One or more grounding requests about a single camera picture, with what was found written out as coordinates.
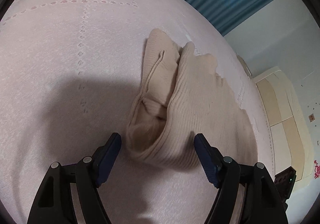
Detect beige knit sweater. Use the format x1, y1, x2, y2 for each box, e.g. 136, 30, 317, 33
125, 28, 258, 224

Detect cream wooden headboard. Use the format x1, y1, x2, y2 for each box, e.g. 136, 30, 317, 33
253, 67, 314, 191

